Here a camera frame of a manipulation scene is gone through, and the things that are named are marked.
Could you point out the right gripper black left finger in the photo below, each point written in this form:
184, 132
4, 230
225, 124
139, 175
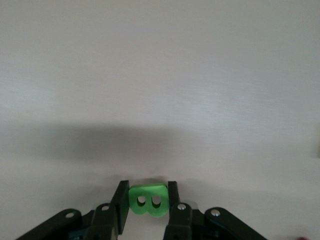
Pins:
105, 220

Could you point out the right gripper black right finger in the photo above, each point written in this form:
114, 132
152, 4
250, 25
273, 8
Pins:
180, 220

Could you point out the green foam letter B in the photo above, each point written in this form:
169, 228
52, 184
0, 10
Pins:
147, 191

